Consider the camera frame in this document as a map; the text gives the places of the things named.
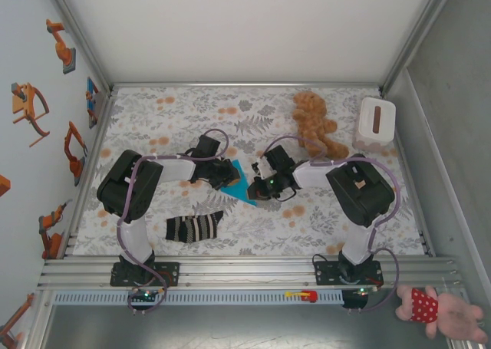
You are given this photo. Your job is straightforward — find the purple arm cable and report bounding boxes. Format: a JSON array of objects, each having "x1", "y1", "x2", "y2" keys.
[
  {"x1": 260, "y1": 133, "x2": 402, "y2": 314},
  {"x1": 117, "y1": 129, "x2": 231, "y2": 316}
]

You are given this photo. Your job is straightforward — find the grey slotted cable duct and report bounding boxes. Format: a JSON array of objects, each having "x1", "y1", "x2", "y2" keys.
[{"x1": 51, "y1": 290, "x2": 344, "y2": 305}]

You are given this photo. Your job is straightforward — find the red yellow small toy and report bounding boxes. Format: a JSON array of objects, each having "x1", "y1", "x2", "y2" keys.
[{"x1": 284, "y1": 289, "x2": 318, "y2": 303}]

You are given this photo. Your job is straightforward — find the aluminium mounting rail beam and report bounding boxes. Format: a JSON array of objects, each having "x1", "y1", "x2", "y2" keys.
[{"x1": 36, "y1": 255, "x2": 465, "y2": 291}]

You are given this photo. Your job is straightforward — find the aluminium frame post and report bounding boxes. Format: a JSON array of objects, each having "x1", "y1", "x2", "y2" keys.
[
  {"x1": 40, "y1": 0, "x2": 114, "y2": 97},
  {"x1": 379, "y1": 0, "x2": 461, "y2": 95}
]

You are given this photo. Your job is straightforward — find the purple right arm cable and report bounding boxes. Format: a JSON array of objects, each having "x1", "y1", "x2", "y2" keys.
[{"x1": 260, "y1": 133, "x2": 402, "y2": 314}]

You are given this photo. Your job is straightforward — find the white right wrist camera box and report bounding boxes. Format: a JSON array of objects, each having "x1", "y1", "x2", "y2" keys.
[{"x1": 251, "y1": 160, "x2": 272, "y2": 179}]

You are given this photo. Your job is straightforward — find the orange gripper wall sticker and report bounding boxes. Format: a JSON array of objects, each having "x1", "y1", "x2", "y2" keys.
[{"x1": 10, "y1": 82, "x2": 51, "y2": 147}]

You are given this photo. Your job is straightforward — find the pink plush toy polka-dot dress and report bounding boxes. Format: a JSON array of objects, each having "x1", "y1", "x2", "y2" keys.
[{"x1": 394, "y1": 285, "x2": 486, "y2": 342}]

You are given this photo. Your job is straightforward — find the brown teddy bear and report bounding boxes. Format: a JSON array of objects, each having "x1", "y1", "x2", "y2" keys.
[{"x1": 292, "y1": 91, "x2": 351, "y2": 160}]

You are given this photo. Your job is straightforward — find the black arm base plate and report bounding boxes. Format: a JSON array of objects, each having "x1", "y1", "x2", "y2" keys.
[
  {"x1": 110, "y1": 262, "x2": 181, "y2": 288},
  {"x1": 314, "y1": 260, "x2": 384, "y2": 287}
]

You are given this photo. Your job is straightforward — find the turquoise cloth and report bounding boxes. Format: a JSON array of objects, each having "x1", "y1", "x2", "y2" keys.
[{"x1": 220, "y1": 159, "x2": 259, "y2": 208}]

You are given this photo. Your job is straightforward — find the aluminium frame cross rail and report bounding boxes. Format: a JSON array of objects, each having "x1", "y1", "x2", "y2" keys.
[{"x1": 110, "y1": 81, "x2": 383, "y2": 90}]

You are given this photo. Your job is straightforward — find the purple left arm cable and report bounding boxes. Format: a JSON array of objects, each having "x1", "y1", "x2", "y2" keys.
[{"x1": 117, "y1": 129, "x2": 231, "y2": 316}]

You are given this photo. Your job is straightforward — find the floral patterned table mat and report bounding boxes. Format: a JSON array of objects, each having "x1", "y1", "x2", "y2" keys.
[{"x1": 72, "y1": 86, "x2": 427, "y2": 257}]

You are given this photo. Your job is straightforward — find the aluminium frame side rail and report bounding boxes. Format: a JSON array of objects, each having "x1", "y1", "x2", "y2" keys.
[
  {"x1": 63, "y1": 91, "x2": 116, "y2": 258},
  {"x1": 383, "y1": 91, "x2": 437, "y2": 258}
]

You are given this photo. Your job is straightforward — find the blue orange machine wall sticker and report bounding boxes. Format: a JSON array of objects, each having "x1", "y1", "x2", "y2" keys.
[{"x1": 85, "y1": 76, "x2": 100, "y2": 130}]

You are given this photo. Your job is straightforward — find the black white striped sock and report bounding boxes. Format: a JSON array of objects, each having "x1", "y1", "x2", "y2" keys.
[{"x1": 164, "y1": 209, "x2": 226, "y2": 245}]

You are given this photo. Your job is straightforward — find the white tissue box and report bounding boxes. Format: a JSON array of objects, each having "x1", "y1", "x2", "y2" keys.
[{"x1": 352, "y1": 97, "x2": 397, "y2": 150}]

